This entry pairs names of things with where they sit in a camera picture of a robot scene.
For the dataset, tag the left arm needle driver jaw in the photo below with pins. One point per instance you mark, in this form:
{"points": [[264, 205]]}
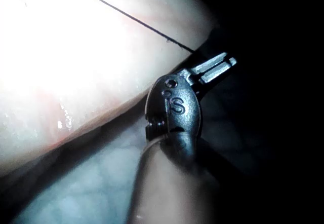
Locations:
{"points": [[209, 63], [218, 71]]}

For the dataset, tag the left arm needle driver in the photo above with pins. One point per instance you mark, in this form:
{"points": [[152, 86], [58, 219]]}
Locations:
{"points": [[181, 107]]}

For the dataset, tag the black thread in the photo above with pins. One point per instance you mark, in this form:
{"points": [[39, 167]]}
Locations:
{"points": [[131, 18]]}

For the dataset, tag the dark left arm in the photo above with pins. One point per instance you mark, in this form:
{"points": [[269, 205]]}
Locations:
{"points": [[167, 188]]}

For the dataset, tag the tissue pad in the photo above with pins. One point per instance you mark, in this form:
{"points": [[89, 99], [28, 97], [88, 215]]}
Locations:
{"points": [[76, 61]]}

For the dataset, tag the blue-green cloth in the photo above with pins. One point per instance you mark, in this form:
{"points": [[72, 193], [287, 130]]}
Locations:
{"points": [[83, 188]]}

